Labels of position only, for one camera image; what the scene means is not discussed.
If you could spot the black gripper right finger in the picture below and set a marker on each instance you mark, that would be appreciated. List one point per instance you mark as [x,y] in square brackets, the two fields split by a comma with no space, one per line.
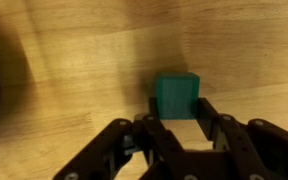
[250,146]

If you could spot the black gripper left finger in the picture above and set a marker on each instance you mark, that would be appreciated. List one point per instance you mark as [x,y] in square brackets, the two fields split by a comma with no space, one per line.
[124,150]

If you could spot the green wooden block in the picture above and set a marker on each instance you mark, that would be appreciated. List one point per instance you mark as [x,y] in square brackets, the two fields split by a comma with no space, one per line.
[177,96]

